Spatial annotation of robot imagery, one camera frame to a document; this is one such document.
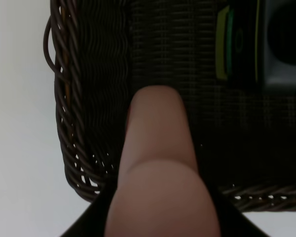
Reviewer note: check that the dark brown wicker basket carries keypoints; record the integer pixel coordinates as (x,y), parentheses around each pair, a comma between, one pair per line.
(135,81)

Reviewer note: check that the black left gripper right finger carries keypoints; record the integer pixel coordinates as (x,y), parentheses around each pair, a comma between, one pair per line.
(232,222)

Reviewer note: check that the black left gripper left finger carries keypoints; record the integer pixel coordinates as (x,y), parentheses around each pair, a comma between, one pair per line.
(93,220)

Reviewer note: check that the black pump bottle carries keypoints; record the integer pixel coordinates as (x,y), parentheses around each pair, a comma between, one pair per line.
(256,45)

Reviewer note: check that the pink bottle white cap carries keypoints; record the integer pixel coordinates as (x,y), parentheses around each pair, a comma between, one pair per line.
(159,191)

